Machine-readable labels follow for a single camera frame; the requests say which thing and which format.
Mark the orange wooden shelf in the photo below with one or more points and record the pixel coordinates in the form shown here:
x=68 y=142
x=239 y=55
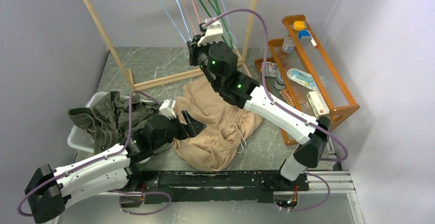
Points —
x=312 y=58

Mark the round tin can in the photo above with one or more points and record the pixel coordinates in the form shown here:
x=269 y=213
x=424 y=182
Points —
x=279 y=83

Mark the pink wire hanger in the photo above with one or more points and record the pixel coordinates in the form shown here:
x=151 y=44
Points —
x=192 y=14

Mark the colourful snack packet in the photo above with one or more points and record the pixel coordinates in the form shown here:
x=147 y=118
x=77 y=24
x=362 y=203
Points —
x=272 y=69

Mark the wooden clothes rack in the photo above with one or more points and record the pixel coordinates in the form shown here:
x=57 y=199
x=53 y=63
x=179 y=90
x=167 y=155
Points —
x=171 y=78

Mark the olive green shorts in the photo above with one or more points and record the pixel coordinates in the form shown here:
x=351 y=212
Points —
x=107 y=121

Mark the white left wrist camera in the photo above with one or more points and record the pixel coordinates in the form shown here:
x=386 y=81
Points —
x=167 y=108

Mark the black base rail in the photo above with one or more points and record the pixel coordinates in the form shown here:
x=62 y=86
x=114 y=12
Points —
x=196 y=186

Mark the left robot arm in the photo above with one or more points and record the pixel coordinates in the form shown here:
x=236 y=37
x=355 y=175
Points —
x=50 y=191

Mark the yellow sponge block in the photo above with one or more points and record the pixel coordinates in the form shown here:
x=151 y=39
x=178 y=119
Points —
x=299 y=25

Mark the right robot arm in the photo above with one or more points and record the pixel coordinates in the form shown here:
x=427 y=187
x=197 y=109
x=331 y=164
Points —
x=219 y=64

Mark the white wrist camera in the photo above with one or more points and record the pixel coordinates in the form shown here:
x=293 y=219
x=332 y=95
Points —
x=213 y=34
x=167 y=108

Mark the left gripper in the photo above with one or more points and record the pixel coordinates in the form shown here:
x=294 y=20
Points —
x=193 y=127

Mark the beige shorts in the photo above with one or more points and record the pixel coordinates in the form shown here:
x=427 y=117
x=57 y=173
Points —
x=226 y=127

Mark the crayon pack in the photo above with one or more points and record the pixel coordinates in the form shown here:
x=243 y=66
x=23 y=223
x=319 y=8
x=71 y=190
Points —
x=286 y=97

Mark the clear plastic jar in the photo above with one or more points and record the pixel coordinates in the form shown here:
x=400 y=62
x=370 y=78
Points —
x=288 y=45

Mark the blue white box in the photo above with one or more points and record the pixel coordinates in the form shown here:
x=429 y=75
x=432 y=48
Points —
x=305 y=35

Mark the light blue wire hanger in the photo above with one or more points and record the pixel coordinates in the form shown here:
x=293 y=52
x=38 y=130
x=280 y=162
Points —
x=218 y=7

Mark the white plastic laundry basket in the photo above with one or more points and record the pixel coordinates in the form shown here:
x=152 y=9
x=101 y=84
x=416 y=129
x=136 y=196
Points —
x=78 y=138

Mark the light blue oval package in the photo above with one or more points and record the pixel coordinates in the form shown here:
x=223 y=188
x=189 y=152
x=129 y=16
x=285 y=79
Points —
x=302 y=78

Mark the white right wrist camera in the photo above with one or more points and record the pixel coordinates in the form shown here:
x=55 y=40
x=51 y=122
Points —
x=213 y=34

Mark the white red box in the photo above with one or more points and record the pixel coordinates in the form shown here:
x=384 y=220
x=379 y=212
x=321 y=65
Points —
x=318 y=104

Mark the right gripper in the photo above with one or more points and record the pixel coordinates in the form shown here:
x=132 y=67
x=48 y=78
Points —
x=194 y=49

